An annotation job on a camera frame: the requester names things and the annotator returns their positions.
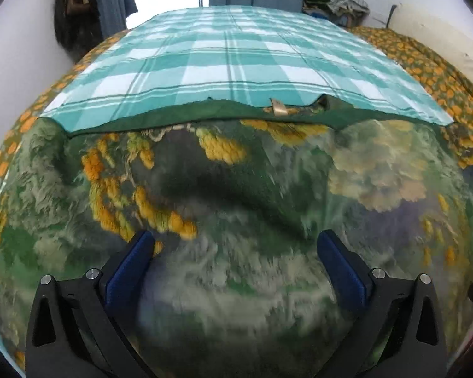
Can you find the dark hanging coats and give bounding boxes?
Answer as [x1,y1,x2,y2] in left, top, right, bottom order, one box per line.
[54,0,103,54]

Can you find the green floral padded jacket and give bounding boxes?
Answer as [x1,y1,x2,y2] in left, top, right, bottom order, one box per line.
[0,94,473,378]

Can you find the orange floral bed sheet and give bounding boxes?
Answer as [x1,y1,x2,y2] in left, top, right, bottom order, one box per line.
[0,26,473,245]

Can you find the teal plaid blanket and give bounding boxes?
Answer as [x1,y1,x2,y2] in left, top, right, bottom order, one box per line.
[39,5,456,132]

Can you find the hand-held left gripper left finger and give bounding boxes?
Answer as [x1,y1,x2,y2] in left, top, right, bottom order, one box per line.
[25,230,156,378]

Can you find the pile of folded clothes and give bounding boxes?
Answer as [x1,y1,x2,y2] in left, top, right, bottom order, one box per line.
[303,0,370,28]

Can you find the narrow blue curtain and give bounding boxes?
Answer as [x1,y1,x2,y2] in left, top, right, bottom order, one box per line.
[95,0,127,40]

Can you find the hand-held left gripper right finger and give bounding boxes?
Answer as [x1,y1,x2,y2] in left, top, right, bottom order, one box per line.
[316,229,447,378]

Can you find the cream pillow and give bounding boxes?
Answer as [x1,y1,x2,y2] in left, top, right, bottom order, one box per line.
[378,2,473,99]

